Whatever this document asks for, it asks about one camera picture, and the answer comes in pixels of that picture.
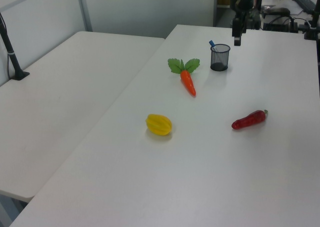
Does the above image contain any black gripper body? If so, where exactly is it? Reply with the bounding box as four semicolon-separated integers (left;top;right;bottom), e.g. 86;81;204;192
231;16;248;39

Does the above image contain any blue and white marker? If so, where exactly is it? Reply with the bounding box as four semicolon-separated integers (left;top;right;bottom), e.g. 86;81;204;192
208;39;222;64

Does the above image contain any black mesh pen cup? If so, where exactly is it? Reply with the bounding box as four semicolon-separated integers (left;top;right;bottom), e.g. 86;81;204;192
210;43;231;72

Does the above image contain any black rounded device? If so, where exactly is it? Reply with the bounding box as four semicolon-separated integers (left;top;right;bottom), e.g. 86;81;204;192
261;7;291;19

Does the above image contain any orange toy carrot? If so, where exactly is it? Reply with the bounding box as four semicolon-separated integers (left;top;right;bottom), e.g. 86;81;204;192
167;58;201;97

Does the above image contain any black keyboard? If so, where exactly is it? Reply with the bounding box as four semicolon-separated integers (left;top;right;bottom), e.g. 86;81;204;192
290;0;317;13

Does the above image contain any red toy chili pepper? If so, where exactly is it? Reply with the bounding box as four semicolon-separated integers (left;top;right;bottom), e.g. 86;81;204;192
231;109;269;131

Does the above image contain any yellow toy starfruit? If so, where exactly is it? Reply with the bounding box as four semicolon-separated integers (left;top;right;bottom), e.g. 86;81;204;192
145;113;173;137

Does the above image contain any black box with cables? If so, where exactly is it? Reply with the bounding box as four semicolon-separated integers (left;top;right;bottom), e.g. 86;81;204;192
262;21;299;33

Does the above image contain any black camera stand clamp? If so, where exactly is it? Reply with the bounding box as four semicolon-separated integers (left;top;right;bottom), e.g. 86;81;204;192
303;0;320;41

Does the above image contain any grey partition frame post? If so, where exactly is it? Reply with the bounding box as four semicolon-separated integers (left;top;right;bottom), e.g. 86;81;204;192
75;0;94;33

